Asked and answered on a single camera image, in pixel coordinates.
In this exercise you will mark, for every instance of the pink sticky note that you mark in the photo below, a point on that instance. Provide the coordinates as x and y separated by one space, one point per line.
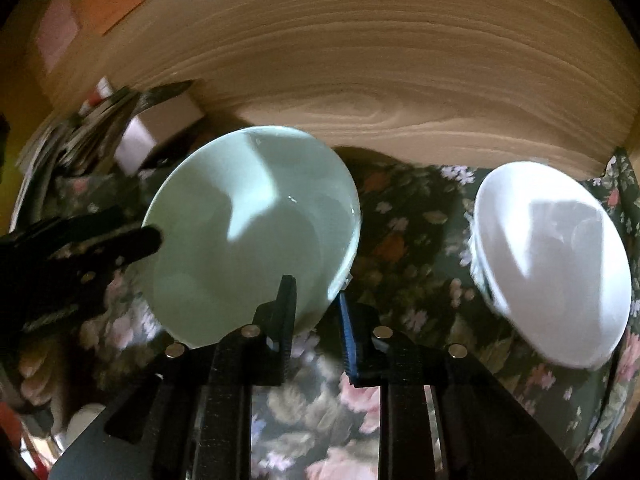
57 32

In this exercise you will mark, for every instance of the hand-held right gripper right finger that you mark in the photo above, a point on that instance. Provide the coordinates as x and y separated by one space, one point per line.
351 342

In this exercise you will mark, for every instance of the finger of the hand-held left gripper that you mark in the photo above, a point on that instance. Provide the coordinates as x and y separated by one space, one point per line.
125 245

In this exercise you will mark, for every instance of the stack of white papers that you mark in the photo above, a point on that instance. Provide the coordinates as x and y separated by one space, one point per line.
55 145

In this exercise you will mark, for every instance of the dark floral tablecloth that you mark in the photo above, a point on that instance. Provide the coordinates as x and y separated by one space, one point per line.
415 240

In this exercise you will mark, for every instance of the mint green bowl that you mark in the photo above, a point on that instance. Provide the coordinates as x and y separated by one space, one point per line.
240 220

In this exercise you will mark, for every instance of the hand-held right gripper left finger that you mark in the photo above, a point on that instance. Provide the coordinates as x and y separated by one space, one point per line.
287 320

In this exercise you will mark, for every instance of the white bowl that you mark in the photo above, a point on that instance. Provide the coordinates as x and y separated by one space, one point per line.
550 260

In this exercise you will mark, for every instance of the person's left hand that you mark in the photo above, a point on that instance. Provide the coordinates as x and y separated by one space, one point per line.
37 377

